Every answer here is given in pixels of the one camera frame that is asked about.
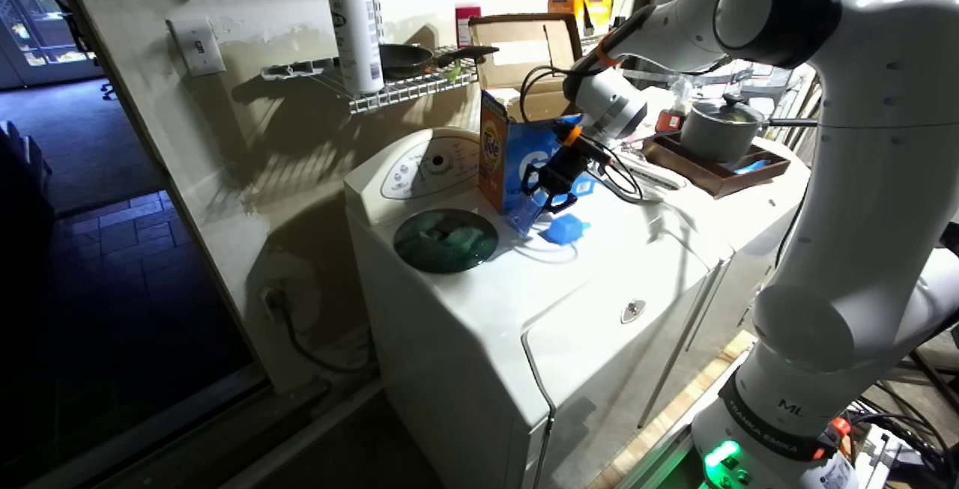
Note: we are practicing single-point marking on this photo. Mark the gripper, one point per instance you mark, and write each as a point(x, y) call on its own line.
point(571, 165)

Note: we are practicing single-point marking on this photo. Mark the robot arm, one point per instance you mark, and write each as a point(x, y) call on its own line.
point(869, 174)

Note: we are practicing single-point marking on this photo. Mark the clear blue plastic cup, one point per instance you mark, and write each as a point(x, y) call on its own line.
point(524, 216)

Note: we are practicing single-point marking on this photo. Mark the blue plastic scoop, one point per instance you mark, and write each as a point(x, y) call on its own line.
point(563, 230)

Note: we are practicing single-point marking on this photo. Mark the orange and blue detergent box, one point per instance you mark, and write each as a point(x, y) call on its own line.
point(493, 152)

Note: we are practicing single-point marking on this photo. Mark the washing machine knob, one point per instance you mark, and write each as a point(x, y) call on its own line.
point(441, 163)

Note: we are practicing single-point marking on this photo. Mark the round green plate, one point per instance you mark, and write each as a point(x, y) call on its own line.
point(446, 242)

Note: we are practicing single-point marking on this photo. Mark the spray bottle with red label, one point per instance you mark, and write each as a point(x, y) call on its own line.
point(672, 116)

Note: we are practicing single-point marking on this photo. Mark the open cardboard box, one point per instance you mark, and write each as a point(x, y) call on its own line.
point(524, 47)

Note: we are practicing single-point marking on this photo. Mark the white washing machine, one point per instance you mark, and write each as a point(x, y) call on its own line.
point(479, 339)

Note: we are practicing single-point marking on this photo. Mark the brown wooden tray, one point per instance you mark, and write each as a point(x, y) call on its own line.
point(712, 174)

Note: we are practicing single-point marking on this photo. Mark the grey pot with lid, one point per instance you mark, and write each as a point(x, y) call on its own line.
point(715, 133)

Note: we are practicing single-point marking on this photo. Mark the row of orange boxes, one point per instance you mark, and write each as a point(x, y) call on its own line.
point(581, 10)

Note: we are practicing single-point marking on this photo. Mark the small red box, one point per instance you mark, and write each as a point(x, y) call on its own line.
point(466, 21)

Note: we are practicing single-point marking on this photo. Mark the black frying pan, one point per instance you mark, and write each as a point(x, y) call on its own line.
point(404, 61)

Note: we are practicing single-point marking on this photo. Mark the white dryer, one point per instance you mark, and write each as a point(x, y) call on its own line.
point(749, 223)

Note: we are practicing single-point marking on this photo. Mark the white pump bottle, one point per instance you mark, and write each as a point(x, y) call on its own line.
point(354, 32)

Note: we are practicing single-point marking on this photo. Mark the glass door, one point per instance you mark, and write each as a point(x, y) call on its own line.
point(37, 17)

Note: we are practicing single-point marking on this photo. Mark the wall socket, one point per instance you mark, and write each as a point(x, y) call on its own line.
point(273, 302)

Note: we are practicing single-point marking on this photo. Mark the wall switch plate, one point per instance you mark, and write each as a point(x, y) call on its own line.
point(196, 46)

